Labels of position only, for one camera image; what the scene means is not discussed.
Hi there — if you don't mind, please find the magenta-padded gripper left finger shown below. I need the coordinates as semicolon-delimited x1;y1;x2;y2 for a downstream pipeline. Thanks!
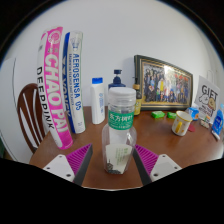
42;143;94;187

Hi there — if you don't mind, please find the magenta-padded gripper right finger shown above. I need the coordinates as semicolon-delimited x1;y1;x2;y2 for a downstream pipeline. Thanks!
132;143;183;186

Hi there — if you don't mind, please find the clear green-labelled drink bottle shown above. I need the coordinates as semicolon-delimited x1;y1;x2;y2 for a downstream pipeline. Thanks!
101;86;138;175

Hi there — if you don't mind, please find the white mug with yellow rim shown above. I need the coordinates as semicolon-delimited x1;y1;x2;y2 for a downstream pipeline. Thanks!
171;110;194;137

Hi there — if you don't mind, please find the blue tissue pack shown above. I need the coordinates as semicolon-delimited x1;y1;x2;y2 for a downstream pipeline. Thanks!
185;106;200;122

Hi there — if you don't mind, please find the brown wooden chair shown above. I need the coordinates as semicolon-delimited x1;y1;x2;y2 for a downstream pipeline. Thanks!
16;83;48;154

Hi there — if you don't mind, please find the amber pump bottle yellow label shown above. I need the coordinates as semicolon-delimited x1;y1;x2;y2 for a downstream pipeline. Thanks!
132;78;143;116

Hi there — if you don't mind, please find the blue detergent bottle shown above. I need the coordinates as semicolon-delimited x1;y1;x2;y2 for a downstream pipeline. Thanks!
211;103;224;136

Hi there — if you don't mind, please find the white bottle with blue cap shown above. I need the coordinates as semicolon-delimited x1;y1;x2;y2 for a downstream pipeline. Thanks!
90;77;106;125

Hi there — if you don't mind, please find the pink shuttlecock tube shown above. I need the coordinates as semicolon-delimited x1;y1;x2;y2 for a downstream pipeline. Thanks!
36;26;74;151

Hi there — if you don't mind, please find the black-framed group picture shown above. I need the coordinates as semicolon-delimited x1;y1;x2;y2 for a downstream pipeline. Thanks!
133;54;194;112

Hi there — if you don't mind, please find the white printed paper gift bag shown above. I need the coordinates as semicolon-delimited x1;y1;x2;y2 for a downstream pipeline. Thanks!
193;70;222;121

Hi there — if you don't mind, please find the white shuttlecock tube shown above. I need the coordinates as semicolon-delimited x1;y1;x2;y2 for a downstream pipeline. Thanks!
62;30;87;135

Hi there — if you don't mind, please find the dark blue pump bottle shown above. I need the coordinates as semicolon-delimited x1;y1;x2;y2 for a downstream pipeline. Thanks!
107;69;127;91

